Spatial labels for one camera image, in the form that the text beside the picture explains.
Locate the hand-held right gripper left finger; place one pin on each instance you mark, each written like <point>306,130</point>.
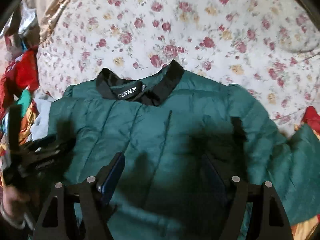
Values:
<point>113,175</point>

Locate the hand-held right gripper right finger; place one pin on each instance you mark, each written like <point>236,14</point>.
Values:
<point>216,182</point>

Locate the green puffer jacket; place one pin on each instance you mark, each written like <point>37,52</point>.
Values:
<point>162,135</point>

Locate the person's left hand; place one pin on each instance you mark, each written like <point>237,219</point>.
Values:
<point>13,200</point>

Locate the light blue sweater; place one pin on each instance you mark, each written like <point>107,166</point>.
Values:
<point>42,120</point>

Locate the bright green cloth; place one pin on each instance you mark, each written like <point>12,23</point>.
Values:
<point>25,100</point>

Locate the silver bangle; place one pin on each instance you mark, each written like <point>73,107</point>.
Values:
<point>17,223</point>

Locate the red cloth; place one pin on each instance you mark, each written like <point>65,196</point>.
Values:
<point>22,72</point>

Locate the clear plastic bag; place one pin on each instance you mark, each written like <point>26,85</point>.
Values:
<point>27,22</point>

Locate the beige fringed blanket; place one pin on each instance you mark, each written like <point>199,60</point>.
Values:
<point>62,2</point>

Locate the floral bed sheet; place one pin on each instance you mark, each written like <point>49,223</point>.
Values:
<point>175,17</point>

